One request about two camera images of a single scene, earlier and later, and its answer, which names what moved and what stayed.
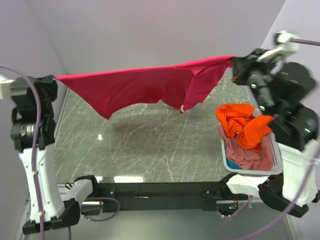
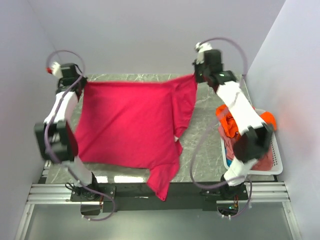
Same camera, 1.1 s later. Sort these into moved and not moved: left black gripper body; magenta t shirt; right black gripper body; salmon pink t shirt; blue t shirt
Moved: magenta t shirt; right black gripper body; left black gripper body
Not moved: salmon pink t shirt; blue t shirt
